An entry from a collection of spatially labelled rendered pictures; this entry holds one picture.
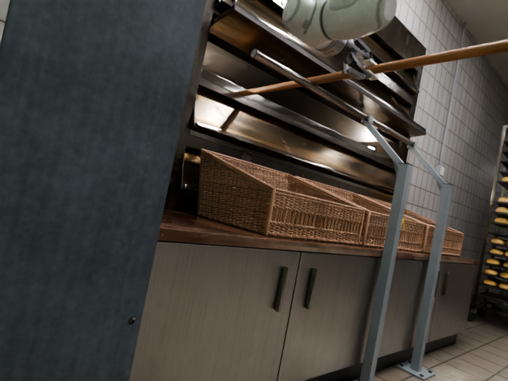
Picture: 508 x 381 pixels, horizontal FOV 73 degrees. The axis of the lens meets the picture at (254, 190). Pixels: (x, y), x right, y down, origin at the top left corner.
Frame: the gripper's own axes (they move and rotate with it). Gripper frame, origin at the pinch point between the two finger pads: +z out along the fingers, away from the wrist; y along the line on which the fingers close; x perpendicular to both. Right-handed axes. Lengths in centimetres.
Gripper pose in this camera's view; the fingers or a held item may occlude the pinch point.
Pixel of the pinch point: (370, 69)
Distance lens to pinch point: 130.5
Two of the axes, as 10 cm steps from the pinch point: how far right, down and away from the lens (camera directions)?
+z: 7.4, 1.7, 6.5
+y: -1.9, 9.8, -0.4
